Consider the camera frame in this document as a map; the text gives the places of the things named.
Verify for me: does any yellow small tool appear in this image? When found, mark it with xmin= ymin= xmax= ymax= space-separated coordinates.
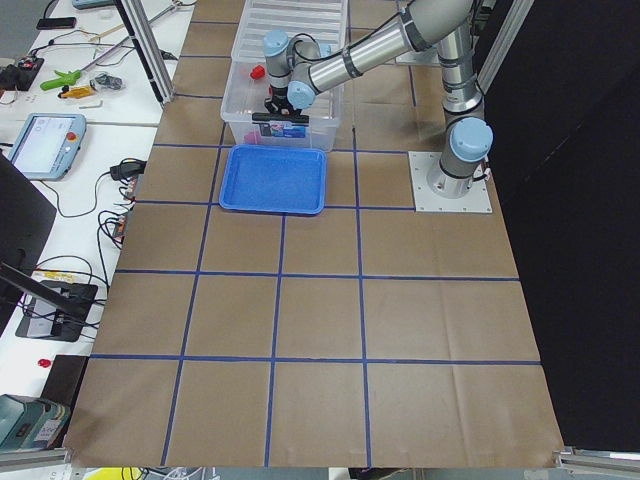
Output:
xmin=58 ymin=85 xmax=97 ymax=99

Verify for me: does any clear plastic storage box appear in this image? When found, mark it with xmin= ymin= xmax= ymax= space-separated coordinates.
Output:
xmin=219 ymin=49 xmax=346 ymax=153

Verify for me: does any black monitor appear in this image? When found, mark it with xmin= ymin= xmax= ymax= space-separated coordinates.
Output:
xmin=1 ymin=157 xmax=56 ymax=328

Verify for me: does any clear ribbed box lid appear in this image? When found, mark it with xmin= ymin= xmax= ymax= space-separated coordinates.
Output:
xmin=231 ymin=0 xmax=348 ymax=63

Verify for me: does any brown paper table cover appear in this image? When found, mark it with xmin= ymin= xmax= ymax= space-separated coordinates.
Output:
xmin=65 ymin=1 xmax=562 ymax=468

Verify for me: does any black phone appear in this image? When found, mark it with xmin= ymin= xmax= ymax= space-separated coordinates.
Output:
xmin=36 ymin=17 xmax=77 ymax=31

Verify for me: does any aluminium frame post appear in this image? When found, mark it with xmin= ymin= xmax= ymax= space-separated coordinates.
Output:
xmin=114 ymin=0 xmax=174 ymax=105

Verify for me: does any teach pendant tablet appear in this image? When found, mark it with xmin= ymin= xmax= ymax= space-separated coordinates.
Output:
xmin=9 ymin=113 xmax=87 ymax=181

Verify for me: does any red block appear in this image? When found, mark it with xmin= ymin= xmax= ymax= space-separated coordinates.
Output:
xmin=250 ymin=65 xmax=266 ymax=80
xmin=244 ymin=131 xmax=261 ymax=145

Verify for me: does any black power adapter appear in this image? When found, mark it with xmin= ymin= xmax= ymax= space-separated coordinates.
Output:
xmin=109 ymin=159 xmax=147 ymax=181

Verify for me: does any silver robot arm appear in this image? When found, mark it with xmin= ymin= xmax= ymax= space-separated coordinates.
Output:
xmin=263 ymin=1 xmax=494 ymax=199

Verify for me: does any blue plastic tray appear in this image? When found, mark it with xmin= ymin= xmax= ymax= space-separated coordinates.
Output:
xmin=219 ymin=144 xmax=327 ymax=215

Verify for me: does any black monitor stand base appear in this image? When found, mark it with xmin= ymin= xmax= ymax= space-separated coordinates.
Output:
xmin=15 ymin=280 xmax=98 ymax=342

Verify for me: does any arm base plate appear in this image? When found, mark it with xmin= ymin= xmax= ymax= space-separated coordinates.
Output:
xmin=408 ymin=151 xmax=493 ymax=214
xmin=395 ymin=46 xmax=440 ymax=67

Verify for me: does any red block in box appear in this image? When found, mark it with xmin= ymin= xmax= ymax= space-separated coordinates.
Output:
xmin=244 ymin=131 xmax=261 ymax=145

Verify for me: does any black box latch handle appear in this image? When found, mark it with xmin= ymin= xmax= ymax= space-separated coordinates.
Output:
xmin=251 ymin=112 xmax=310 ymax=126

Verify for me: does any green plastic tool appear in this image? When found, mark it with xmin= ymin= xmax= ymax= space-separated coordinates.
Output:
xmin=40 ymin=70 xmax=82 ymax=91

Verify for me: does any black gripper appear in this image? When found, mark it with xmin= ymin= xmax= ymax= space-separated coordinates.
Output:
xmin=264 ymin=86 xmax=300 ymax=115

